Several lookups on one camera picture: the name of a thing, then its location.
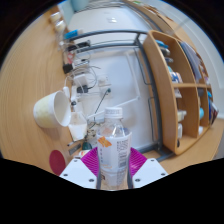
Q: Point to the clear plastic water bottle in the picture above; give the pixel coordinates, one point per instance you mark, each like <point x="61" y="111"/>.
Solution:
<point x="114" y="146"/>

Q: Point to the white charger block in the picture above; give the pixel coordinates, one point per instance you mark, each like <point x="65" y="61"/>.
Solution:
<point x="80" y="81"/>

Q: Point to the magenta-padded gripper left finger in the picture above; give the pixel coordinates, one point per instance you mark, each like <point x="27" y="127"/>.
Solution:
<point x="78" y="171"/>

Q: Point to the white paper cup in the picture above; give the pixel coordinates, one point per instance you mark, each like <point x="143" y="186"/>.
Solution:
<point x="50" y="110"/>

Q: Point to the small white round object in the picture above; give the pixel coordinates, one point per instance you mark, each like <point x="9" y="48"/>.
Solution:
<point x="55" y="17"/>
<point x="60" y="26"/>

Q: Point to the flat round red coaster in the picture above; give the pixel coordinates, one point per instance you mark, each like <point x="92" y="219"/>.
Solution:
<point x="57" y="162"/>

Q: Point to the wooden shelf unit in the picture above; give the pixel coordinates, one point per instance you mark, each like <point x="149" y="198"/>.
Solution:
<point x="166" y="110"/>

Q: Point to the small blue bottle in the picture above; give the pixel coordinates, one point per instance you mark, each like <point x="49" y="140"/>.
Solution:
<point x="71" y="34"/>

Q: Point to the tall black device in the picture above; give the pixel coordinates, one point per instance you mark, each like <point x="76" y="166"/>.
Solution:
<point x="79" y="46"/>

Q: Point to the grey metal desk frame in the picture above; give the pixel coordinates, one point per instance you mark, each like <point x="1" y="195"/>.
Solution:
<point x="158" y="133"/>

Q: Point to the white wall outlet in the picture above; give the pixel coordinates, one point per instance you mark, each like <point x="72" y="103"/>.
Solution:
<point x="103" y="81"/>

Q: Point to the small white oval case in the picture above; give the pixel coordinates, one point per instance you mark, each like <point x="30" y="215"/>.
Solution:
<point x="66" y="92"/>

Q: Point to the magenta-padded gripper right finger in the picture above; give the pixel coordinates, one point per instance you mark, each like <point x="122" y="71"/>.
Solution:
<point x="148" y="171"/>

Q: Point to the white wall conduit pipe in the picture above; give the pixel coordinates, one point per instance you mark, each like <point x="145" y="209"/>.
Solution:
<point x="116" y="106"/>

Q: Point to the teal cushioned chair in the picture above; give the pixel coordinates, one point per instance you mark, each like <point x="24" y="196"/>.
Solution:
<point x="79" y="4"/>

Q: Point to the small black box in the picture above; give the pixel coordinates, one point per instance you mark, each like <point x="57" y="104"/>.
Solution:
<point x="68" y="68"/>

